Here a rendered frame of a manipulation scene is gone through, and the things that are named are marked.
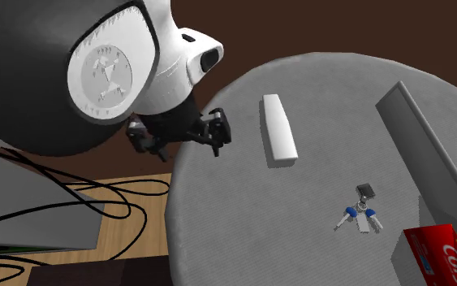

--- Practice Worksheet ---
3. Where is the long grey box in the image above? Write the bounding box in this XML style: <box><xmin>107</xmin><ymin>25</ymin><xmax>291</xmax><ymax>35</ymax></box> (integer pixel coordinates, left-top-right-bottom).
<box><xmin>374</xmin><ymin>80</ymin><xmax>457</xmax><ymax>235</ymax></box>

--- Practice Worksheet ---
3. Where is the grey round table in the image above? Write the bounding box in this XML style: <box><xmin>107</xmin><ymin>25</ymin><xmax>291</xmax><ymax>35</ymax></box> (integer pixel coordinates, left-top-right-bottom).
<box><xmin>164</xmin><ymin>51</ymin><xmax>457</xmax><ymax>286</ymax></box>

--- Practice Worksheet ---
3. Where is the black cable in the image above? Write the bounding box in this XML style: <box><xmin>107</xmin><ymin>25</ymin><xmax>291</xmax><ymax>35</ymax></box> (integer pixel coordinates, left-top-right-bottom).
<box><xmin>0</xmin><ymin>199</ymin><xmax>149</xmax><ymax>286</ymax></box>
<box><xmin>0</xmin><ymin>145</ymin><xmax>171</xmax><ymax>219</ymax></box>

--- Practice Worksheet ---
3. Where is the grey robot stand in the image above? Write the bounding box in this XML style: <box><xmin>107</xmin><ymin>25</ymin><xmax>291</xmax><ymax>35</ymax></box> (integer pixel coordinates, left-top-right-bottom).
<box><xmin>0</xmin><ymin>115</ymin><xmax>106</xmax><ymax>255</ymax></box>

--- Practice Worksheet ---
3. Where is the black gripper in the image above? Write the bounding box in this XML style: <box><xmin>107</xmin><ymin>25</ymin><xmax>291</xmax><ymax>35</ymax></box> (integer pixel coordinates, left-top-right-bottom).
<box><xmin>126</xmin><ymin>96</ymin><xmax>233</xmax><ymax>163</ymax></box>

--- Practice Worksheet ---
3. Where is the bunch of blue-headed keys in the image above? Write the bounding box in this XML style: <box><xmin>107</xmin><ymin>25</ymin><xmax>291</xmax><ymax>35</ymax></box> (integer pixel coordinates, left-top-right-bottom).
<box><xmin>333</xmin><ymin>183</ymin><xmax>385</xmax><ymax>234</ymax></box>

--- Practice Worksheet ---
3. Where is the red toothpaste box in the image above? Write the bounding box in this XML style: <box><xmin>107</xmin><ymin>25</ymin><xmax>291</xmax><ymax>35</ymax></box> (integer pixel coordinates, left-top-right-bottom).
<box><xmin>403</xmin><ymin>223</ymin><xmax>457</xmax><ymax>286</ymax></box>

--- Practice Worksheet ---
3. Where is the white remote control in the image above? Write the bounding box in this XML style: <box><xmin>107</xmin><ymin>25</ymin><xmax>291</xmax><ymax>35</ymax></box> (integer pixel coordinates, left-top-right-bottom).
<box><xmin>261</xmin><ymin>93</ymin><xmax>299</xmax><ymax>163</ymax></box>

